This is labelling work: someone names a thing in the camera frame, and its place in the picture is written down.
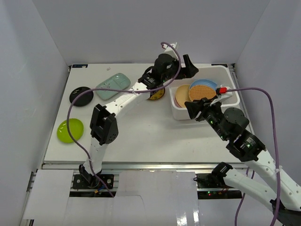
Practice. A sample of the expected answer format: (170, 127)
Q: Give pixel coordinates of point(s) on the tan round plate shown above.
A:
(184, 89)

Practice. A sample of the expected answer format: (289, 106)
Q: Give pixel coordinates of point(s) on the yellow black patterned plate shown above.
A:
(156, 95)

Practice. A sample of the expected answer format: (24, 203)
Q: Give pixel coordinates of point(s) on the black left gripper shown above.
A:
(182, 68)

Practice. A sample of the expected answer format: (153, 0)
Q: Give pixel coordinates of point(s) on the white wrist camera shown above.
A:
(222, 95)
(168, 49)

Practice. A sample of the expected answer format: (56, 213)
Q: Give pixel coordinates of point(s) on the black round plate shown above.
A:
(84, 99)

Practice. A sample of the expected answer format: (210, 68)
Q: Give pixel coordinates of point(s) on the pale green rectangular dish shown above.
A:
(118, 81)

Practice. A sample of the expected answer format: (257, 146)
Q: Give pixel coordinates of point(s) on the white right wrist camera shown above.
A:
(222, 95)

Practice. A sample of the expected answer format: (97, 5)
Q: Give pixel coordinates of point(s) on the aluminium table frame rail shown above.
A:
(136, 166)

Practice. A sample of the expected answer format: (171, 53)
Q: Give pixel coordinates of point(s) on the pink round plate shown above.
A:
(180, 100)

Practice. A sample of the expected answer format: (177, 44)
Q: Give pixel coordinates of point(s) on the white plastic bin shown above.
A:
(217, 73)

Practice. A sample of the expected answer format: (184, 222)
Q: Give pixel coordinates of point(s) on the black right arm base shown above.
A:
(210, 188)

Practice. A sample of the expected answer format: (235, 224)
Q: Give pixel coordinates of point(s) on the woven wicker round plate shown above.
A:
(201, 91)

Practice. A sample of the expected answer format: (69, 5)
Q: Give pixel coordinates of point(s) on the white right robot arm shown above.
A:
(281, 191)

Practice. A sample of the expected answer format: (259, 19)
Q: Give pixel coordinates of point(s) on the blue round plate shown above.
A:
(204, 82)

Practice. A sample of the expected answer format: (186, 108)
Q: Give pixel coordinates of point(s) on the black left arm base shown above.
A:
(81, 188)

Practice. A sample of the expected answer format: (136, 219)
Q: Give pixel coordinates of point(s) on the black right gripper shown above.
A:
(202, 105)

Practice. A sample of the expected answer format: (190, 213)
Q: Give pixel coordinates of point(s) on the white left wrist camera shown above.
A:
(168, 49)

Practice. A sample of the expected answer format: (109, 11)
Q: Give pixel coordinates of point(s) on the blue label sticker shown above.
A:
(79, 65)

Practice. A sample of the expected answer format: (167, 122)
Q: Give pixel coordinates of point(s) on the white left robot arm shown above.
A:
(104, 121)

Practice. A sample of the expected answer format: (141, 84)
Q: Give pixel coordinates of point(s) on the lime green round plate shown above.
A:
(76, 128)

